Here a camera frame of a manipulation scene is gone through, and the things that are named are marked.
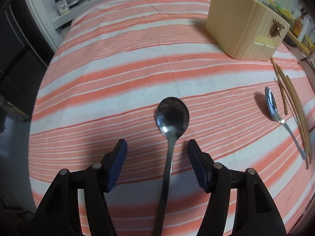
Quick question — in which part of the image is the dark steel spoon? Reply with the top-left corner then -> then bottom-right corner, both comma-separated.
153,97 -> 190,235

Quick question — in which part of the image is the yellow snack bag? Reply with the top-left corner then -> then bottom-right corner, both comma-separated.
263,0 -> 295,24

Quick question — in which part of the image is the black refrigerator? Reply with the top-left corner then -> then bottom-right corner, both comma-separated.
1,0 -> 53,117

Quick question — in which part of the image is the white spice jar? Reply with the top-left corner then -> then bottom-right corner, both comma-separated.
55,0 -> 69,16

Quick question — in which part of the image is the yellow seasoning box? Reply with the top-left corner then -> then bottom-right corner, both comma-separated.
302,35 -> 314,55

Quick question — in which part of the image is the shiny steel spoon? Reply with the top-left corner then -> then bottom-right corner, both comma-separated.
264,87 -> 307,160

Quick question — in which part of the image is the sauce bottle orange label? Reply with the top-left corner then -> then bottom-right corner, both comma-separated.
292,7 -> 307,37

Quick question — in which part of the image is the short wooden chopstick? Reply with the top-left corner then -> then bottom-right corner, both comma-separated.
270,57 -> 288,115

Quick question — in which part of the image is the cream plastic utensil holder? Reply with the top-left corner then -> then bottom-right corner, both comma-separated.
206,0 -> 290,61

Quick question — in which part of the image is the striped pink tablecloth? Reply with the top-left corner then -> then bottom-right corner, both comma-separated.
29,0 -> 314,235

